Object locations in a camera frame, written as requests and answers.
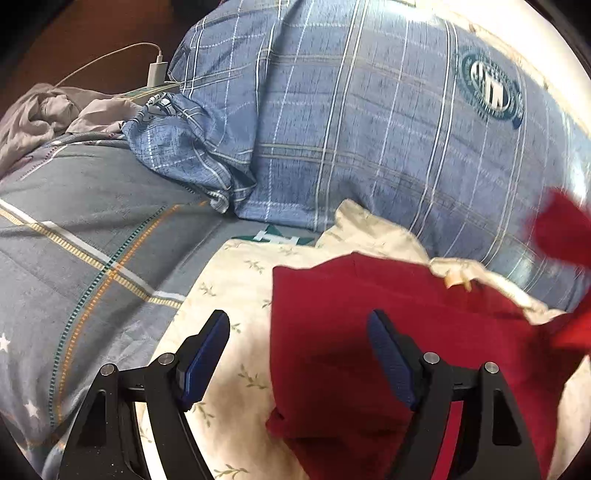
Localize brown wooden furniture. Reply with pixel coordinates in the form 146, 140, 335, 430
0, 0, 222, 107

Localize red garment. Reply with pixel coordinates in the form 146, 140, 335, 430
265, 187, 591, 480

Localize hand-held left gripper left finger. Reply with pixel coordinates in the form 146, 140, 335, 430
58, 310, 230, 480

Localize blue plaid pillow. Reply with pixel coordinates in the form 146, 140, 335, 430
122, 0, 591, 315

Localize white charging cable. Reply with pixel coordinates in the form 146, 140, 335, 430
55, 42, 162, 88

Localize cream leaf-print pillow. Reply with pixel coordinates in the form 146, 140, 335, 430
139, 198, 591, 480

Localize grey plaid quilt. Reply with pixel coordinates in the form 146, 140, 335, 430
0, 131, 319, 480

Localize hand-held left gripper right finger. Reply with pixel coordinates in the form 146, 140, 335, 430
367, 310, 542, 480

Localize white charger plug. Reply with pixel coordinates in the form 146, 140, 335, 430
147, 54, 169, 88

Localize crumpled grey cloth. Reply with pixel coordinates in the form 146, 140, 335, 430
0, 83, 139, 176

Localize white power strip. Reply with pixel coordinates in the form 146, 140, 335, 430
117, 83, 178, 104

